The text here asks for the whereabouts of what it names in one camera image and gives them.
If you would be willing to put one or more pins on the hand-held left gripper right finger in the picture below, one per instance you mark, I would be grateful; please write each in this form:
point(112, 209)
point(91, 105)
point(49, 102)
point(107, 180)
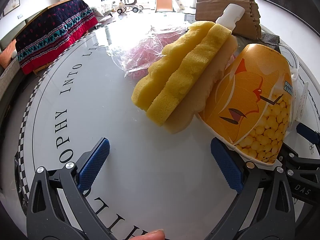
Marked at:
point(226, 165)

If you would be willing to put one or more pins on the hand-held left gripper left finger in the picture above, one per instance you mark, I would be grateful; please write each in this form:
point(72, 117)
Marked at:
point(93, 165)

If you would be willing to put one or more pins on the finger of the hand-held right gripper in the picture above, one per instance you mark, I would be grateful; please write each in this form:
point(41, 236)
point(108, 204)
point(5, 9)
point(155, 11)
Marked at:
point(297, 173)
point(308, 133)

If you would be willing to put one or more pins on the yellow corn print paper cup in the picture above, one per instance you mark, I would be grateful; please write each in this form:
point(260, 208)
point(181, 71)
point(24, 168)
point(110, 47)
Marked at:
point(250, 92)

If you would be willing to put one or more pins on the clear glass jar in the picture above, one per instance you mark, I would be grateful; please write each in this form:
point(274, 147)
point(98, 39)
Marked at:
point(292, 57)

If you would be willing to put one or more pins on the yellow wavy sponge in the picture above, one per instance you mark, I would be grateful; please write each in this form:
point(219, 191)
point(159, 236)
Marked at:
point(175, 80)

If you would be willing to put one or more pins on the person's left hand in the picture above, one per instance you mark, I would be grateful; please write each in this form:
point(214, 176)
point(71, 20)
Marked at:
point(155, 235)

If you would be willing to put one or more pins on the clear plastic wrapper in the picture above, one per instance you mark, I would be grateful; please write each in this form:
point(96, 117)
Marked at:
point(301, 100)

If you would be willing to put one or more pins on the clear plastic bag pink filling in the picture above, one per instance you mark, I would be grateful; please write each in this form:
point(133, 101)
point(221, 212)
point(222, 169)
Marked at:
point(140, 55)

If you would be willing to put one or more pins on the dark red patterned blanket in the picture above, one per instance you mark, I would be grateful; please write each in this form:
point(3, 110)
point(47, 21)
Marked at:
point(50, 35)

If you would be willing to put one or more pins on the white spout pouch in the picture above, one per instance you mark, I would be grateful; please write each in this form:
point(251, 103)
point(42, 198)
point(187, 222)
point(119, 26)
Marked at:
point(231, 17)

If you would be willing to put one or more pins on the orange cushion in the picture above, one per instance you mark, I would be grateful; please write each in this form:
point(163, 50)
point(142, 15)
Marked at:
point(10, 50)

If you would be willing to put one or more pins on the white cushioned bench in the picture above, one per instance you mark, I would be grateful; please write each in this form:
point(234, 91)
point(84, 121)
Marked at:
point(106, 8)

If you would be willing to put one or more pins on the brown corrugated cardboard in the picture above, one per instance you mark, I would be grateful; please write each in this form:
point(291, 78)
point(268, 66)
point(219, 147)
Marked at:
point(212, 7)

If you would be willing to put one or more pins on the ride-on airplane toy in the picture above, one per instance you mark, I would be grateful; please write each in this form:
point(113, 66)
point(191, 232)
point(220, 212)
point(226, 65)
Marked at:
point(127, 6)

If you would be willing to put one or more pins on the framed wall picture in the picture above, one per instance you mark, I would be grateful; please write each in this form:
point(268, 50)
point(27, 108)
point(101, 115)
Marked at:
point(11, 3)

